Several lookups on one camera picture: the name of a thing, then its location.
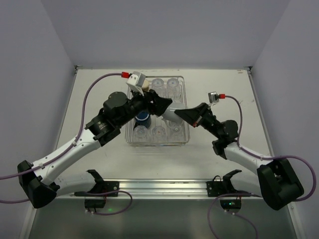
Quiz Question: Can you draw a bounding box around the left controller box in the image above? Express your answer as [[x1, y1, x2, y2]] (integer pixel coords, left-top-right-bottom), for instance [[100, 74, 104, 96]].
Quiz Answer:
[[84, 199, 106, 210]]

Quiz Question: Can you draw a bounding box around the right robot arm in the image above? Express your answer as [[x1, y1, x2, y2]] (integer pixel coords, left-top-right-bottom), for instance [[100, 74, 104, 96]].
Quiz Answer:
[[174, 103, 304, 210]]

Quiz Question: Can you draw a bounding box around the beige brown cup back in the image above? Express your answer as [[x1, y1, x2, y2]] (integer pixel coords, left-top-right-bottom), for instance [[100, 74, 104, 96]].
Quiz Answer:
[[142, 79, 150, 92]]

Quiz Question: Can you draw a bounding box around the dark blue ceramic mug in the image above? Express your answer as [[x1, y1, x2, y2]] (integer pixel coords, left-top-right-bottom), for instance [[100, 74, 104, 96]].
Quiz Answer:
[[134, 112, 152, 128]]

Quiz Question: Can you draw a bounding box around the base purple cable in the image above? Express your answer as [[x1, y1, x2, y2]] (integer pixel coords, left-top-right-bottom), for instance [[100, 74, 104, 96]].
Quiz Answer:
[[207, 193, 262, 239], [86, 189, 133, 216]]

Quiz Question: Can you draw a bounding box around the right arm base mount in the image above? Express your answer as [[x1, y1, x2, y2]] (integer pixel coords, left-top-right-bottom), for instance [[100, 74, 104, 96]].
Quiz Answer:
[[206, 169, 242, 197]]

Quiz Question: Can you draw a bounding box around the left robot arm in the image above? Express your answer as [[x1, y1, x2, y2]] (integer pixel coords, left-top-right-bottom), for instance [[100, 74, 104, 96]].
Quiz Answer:
[[17, 90, 172, 209]]

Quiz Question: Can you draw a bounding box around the clear glass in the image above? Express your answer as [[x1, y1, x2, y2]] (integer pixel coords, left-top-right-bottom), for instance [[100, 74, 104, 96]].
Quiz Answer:
[[151, 78, 165, 97], [151, 125, 167, 142], [170, 122, 184, 141], [133, 125, 150, 143], [166, 78, 180, 99]]

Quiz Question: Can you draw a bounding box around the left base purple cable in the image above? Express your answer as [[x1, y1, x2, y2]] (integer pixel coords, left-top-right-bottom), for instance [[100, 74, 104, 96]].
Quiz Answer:
[[86, 189, 133, 216]]

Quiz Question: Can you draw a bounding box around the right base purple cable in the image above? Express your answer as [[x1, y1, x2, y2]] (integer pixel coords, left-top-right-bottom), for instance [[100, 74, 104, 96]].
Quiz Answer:
[[207, 193, 262, 239]]

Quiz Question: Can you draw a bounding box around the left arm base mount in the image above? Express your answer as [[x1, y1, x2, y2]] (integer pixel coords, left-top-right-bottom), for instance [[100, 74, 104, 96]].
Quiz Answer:
[[74, 169, 119, 197]]

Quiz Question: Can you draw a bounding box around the metal wire dish rack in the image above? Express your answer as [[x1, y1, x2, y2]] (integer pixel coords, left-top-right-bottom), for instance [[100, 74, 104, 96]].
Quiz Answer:
[[125, 76, 190, 146]]

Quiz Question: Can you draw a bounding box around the right controller box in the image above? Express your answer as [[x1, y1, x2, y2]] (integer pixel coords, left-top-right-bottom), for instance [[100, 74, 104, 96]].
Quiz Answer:
[[220, 199, 242, 213]]

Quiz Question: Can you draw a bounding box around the controller box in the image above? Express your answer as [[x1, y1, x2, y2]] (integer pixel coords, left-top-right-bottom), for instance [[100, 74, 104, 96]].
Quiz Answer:
[[84, 199, 106, 210], [220, 199, 242, 213]]

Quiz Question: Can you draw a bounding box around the light grey footed cup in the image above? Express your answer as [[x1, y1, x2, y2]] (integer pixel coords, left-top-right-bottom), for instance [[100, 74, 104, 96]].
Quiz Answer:
[[161, 102, 186, 124]]

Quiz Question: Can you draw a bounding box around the aluminium front rail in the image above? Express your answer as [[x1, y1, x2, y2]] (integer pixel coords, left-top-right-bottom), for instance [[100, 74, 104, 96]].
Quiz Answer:
[[57, 176, 261, 199]]

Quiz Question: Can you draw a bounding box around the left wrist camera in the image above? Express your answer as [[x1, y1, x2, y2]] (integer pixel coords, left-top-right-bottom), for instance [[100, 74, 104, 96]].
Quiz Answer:
[[126, 71, 146, 96]]

